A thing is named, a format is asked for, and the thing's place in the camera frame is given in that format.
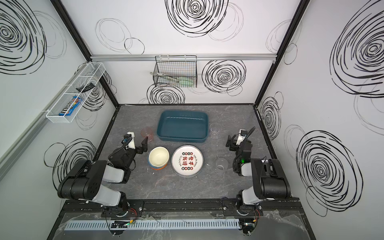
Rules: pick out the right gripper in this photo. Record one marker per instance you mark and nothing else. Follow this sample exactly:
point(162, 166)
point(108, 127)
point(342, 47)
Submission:
point(234, 145)

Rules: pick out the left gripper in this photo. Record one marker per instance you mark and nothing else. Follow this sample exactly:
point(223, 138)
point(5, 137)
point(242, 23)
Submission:
point(137, 148)

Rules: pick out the plate with red characters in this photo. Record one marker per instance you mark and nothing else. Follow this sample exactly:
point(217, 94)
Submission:
point(187, 161)

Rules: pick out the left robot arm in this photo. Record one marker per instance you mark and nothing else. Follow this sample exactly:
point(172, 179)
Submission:
point(84, 181)

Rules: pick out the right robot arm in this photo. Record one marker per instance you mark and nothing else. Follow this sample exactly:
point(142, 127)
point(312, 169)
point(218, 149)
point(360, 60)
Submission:
point(269, 181)

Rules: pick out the clear glass near bin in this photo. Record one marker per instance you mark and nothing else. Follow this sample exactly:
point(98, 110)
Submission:
point(215, 129)

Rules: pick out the teal plastic bin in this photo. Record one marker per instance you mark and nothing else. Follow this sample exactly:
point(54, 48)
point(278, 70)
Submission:
point(183, 126)

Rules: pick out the pink plastic cup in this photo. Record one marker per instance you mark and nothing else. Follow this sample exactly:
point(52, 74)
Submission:
point(147, 132)

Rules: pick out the cream bowl on stack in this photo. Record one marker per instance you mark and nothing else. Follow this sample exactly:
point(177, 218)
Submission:
point(158, 156)

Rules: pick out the clear glass near front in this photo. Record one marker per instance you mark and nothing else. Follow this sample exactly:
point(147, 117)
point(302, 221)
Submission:
point(221, 165)

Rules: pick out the metal tongs in basket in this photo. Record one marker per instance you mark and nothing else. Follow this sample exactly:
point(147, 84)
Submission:
point(160, 75)

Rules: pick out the green item in basket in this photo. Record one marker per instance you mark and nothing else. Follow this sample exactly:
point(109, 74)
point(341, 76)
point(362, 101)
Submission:
point(187, 81)

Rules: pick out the blue candy packet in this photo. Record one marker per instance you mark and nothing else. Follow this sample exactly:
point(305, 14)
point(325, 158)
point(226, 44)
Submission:
point(71, 106)

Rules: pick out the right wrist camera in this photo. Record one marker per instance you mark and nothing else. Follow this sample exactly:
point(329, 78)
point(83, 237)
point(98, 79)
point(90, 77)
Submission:
point(241, 136)

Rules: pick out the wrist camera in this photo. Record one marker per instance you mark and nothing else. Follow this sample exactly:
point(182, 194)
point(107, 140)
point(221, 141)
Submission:
point(241, 136)
point(128, 140)

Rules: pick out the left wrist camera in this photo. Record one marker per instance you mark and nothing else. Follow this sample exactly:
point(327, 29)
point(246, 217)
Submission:
point(128, 140)

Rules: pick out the black wire basket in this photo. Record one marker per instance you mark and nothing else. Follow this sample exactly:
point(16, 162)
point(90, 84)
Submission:
point(176, 66)

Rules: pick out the white wire shelf basket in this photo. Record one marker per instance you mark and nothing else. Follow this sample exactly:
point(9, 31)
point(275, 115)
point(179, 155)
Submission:
point(93, 100)

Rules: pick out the white slotted cable duct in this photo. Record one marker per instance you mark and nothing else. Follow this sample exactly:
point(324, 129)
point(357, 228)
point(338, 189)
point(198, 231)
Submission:
point(194, 224)

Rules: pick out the black front rail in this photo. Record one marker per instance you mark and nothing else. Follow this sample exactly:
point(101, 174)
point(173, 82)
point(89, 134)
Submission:
point(222, 207)

